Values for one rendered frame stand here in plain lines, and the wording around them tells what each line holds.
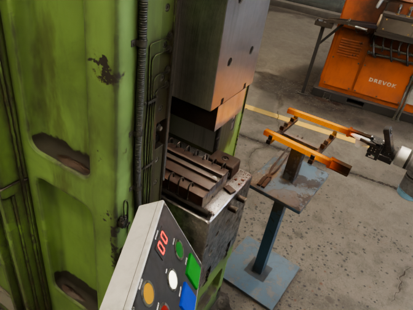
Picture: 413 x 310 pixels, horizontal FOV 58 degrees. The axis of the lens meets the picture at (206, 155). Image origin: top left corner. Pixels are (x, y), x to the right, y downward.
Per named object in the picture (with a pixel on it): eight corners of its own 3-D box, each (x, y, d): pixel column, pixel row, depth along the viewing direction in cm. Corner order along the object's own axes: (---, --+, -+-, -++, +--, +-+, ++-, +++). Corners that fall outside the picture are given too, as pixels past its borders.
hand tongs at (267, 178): (297, 135, 228) (297, 134, 227) (303, 138, 226) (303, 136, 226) (256, 185, 183) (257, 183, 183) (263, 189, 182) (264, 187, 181)
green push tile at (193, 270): (201, 268, 113) (191, 252, 110) (198, 289, 107) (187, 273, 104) (195, 269, 114) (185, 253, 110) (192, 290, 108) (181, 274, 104)
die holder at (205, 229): (235, 242, 192) (252, 173, 166) (195, 294, 164) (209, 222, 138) (149, 194, 212) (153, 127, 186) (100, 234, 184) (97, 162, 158)
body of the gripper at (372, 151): (363, 155, 173) (389, 166, 168) (370, 139, 168) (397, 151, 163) (367, 149, 178) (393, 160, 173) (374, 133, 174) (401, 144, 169)
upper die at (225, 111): (241, 111, 137) (246, 87, 132) (214, 132, 123) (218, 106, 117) (150, 74, 152) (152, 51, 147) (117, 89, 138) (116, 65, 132)
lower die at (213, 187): (225, 184, 158) (228, 168, 153) (200, 210, 143) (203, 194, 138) (147, 146, 173) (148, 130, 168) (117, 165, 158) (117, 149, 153)
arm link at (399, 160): (409, 154, 160) (413, 146, 167) (397, 149, 162) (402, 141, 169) (400, 171, 165) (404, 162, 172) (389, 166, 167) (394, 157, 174)
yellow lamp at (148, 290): (159, 295, 86) (160, 283, 83) (146, 310, 83) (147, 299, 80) (149, 288, 87) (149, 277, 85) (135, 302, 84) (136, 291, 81)
